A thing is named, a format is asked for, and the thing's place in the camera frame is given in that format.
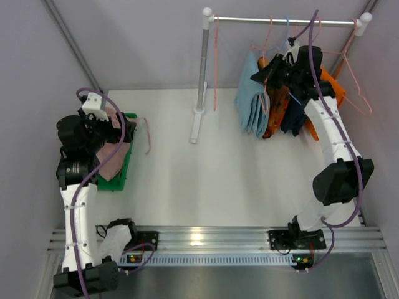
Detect pink trousers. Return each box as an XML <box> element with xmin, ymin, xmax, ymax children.
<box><xmin>95</xmin><ymin>107</ymin><xmax>152</xmax><ymax>182</ymax></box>

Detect pink wire hanger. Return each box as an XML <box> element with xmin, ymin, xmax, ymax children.
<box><xmin>213</xmin><ymin>14</ymin><xmax>219</xmax><ymax>112</ymax></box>
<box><xmin>325</xmin><ymin>19</ymin><xmax>373</xmax><ymax>117</ymax></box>

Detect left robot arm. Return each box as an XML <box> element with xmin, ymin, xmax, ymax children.
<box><xmin>53</xmin><ymin>110</ymin><xmax>137</xmax><ymax>297</ymax></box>

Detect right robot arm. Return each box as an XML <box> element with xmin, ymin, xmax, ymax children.
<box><xmin>251</xmin><ymin>45</ymin><xmax>374</xmax><ymax>249</ymax></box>

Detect orange patterned trousers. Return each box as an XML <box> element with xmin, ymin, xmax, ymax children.
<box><xmin>258</xmin><ymin>59</ymin><xmax>290</xmax><ymax>140</ymax></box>

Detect pink hanger of blue trousers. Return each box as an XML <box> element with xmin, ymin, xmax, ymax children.
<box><xmin>250</xmin><ymin>16</ymin><xmax>273</xmax><ymax>115</ymax></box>

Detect light blue trousers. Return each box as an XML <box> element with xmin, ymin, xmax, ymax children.
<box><xmin>234</xmin><ymin>50</ymin><xmax>270</xmax><ymax>139</ymax></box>

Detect navy blue trousers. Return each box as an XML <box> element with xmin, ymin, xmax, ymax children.
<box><xmin>280</xmin><ymin>94</ymin><xmax>307</xmax><ymax>136</ymax></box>

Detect bright orange trousers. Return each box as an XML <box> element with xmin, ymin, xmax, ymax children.
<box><xmin>304</xmin><ymin>67</ymin><xmax>346</xmax><ymax>141</ymax></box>

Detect pink hanger of orange trousers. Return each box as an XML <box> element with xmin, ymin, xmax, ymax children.
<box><xmin>292</xmin><ymin>23</ymin><xmax>322</xmax><ymax>45</ymax></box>

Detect green plastic bin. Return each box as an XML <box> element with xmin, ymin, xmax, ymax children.
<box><xmin>97</xmin><ymin>108</ymin><xmax>137</xmax><ymax>192</ymax></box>

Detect white metal clothes rack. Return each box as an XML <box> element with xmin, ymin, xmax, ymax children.
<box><xmin>190</xmin><ymin>7</ymin><xmax>373</xmax><ymax>144</ymax></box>

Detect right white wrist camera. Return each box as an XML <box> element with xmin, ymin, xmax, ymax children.
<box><xmin>283</xmin><ymin>37</ymin><xmax>300</xmax><ymax>65</ymax></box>

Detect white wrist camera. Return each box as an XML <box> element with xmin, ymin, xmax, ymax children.
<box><xmin>79</xmin><ymin>92</ymin><xmax>109</xmax><ymax>122</ymax></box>
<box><xmin>283</xmin><ymin>37</ymin><xmax>300</xmax><ymax>65</ymax></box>

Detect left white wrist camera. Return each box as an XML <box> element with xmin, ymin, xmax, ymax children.
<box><xmin>79</xmin><ymin>92</ymin><xmax>109</xmax><ymax>122</ymax></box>

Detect empty pink wire hanger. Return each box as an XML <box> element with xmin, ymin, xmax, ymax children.
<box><xmin>325</xmin><ymin>19</ymin><xmax>373</xmax><ymax>117</ymax></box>

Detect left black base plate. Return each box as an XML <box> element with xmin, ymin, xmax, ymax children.
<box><xmin>137</xmin><ymin>230</ymin><xmax>159</xmax><ymax>251</ymax></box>

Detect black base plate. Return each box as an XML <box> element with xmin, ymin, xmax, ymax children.
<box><xmin>268</xmin><ymin>229</ymin><xmax>327</xmax><ymax>250</ymax></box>
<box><xmin>137</xmin><ymin>230</ymin><xmax>159</xmax><ymax>251</ymax></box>

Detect aluminium mounting rail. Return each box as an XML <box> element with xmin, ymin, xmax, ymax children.
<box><xmin>46</xmin><ymin>226</ymin><xmax>387</xmax><ymax>254</ymax></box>

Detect slotted grey cable duct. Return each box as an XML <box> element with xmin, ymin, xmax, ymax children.
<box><xmin>118</xmin><ymin>252</ymin><xmax>300</xmax><ymax>267</ymax></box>

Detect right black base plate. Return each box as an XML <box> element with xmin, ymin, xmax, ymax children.
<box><xmin>268</xmin><ymin>229</ymin><xmax>327</xmax><ymax>250</ymax></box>

